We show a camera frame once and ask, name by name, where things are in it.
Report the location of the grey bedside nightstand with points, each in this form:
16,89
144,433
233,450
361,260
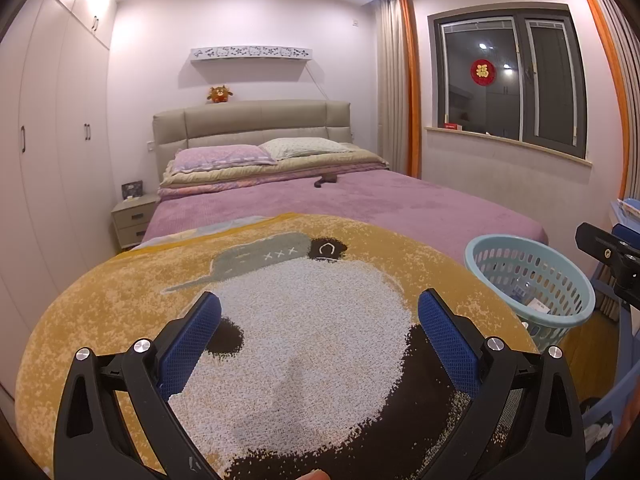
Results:
131,219

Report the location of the orange plush toy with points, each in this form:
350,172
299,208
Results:
219,94

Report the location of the books on desk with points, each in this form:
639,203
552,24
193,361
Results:
630,207

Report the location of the white built-in wardrobe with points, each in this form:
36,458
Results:
56,173

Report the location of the red round window decoration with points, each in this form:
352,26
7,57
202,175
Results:
483,72

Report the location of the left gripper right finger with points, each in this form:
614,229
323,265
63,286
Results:
523,421

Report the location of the dark framed window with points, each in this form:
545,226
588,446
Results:
539,94

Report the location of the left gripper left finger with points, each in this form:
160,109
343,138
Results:
92,440

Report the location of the beige orange left curtain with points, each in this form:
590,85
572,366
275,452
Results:
399,86

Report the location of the white patterned pillow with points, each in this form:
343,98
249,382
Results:
285,148

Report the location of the small picture frame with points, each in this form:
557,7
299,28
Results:
131,190

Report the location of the white milk carton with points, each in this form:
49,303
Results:
536,305

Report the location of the purple pillow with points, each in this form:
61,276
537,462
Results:
211,158

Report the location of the dark object on bed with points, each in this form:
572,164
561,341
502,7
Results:
325,179

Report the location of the person's left hand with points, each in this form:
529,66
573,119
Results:
316,474

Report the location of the bed with purple cover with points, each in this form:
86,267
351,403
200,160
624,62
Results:
440,217

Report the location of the beige orange curtain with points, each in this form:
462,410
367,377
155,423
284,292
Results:
621,46
399,86

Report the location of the beige orange right curtain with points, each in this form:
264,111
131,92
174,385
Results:
621,46

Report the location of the beige padded headboard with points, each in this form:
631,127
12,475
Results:
247,122

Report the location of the folded beige quilt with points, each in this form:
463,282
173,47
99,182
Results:
180,184

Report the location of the light blue plastic laundry basket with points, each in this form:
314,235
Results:
519,269

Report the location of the white decorative wall shelf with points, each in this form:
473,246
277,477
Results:
252,51

